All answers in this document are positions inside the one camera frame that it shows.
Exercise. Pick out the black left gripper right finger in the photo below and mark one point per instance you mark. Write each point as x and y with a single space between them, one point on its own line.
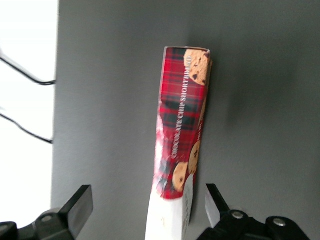
225 217

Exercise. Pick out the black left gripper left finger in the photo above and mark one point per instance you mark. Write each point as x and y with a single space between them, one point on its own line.
67 215

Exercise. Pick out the red tartan cookie box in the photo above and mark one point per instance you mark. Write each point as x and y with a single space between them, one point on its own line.
180 120

